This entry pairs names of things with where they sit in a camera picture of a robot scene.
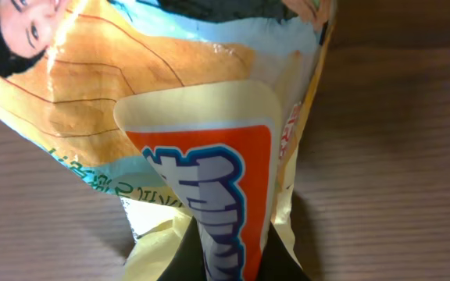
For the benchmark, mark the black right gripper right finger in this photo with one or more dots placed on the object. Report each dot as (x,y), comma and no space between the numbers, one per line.
(277,264)

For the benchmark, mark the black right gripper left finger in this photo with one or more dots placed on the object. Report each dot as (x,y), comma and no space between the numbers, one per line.
(187,264)

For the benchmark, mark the yellow snack bag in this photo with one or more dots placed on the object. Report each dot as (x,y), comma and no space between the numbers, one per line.
(193,108)

